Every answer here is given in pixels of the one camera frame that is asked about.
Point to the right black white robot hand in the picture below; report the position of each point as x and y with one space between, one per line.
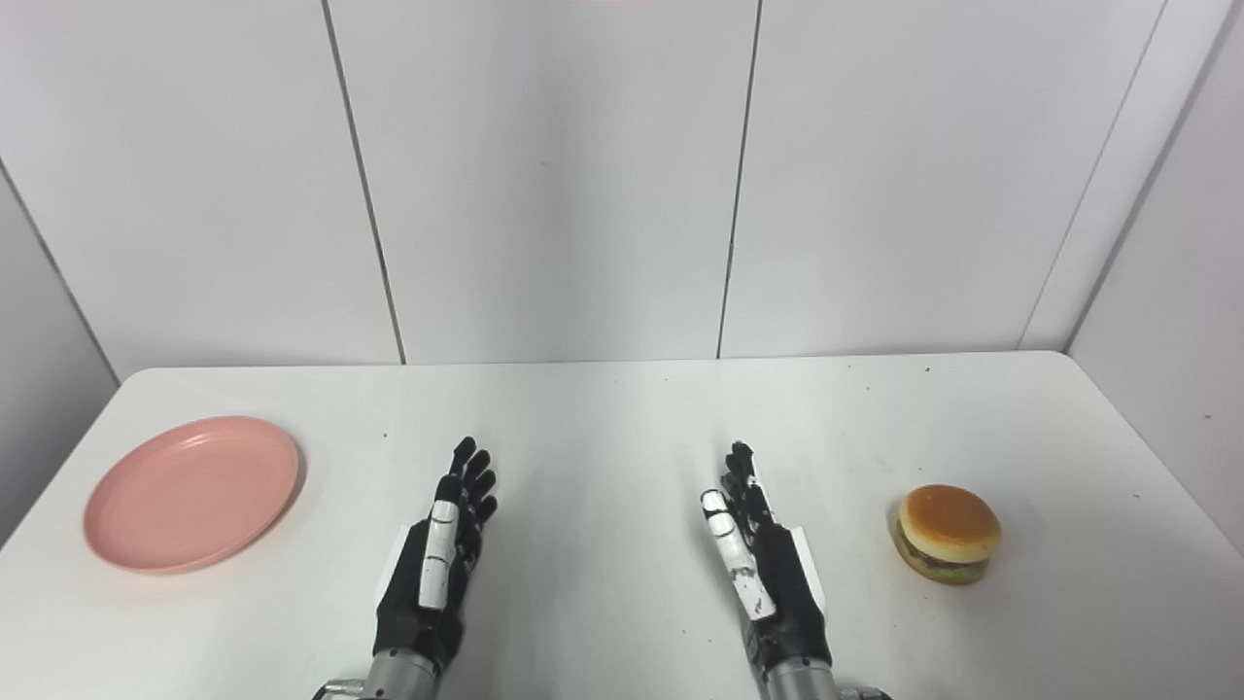
777 583

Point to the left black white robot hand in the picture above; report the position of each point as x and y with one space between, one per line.
437 583

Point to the toy hamburger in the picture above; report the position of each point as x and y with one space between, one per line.
948 534

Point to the pink round plate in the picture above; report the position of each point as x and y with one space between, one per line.
191 494

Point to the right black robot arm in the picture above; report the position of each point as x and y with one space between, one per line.
802 681

